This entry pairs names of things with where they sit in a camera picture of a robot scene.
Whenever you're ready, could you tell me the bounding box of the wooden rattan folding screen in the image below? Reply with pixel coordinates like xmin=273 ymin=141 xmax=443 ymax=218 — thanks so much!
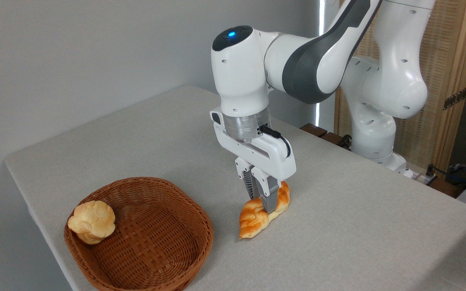
xmin=334 ymin=0 xmax=466 ymax=175

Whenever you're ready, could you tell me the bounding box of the gray tablecloth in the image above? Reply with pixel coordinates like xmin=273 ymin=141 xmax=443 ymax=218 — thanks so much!
xmin=4 ymin=85 xmax=466 ymax=291

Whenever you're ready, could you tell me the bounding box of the pale round muffin bread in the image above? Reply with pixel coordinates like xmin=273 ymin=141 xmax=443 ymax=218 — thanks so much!
xmin=68 ymin=200 xmax=116 ymax=245

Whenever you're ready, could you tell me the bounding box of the braided golden bread loaf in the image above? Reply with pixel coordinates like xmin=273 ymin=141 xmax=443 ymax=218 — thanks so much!
xmin=239 ymin=181 xmax=290 ymax=239

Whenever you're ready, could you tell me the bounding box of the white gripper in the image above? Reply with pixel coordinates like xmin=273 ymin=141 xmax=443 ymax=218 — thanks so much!
xmin=214 ymin=121 xmax=297 ymax=214

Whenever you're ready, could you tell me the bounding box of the dark brown wooden block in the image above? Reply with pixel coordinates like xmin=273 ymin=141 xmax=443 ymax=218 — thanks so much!
xmin=321 ymin=132 xmax=352 ymax=149
xmin=300 ymin=123 xmax=328 ymax=138

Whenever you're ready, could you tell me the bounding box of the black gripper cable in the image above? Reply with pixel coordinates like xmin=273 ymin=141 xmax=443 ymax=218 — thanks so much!
xmin=259 ymin=125 xmax=291 ymax=158

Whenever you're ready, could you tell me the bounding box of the brown woven wicker basket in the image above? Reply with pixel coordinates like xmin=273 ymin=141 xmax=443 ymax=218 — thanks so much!
xmin=64 ymin=177 xmax=214 ymax=291

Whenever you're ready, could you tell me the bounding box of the metal screen hinge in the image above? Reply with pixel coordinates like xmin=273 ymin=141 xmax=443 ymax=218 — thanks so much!
xmin=443 ymin=87 xmax=466 ymax=110

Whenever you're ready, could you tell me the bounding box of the white power strip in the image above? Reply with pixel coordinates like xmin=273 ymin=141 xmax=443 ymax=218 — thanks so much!
xmin=404 ymin=169 xmax=436 ymax=186

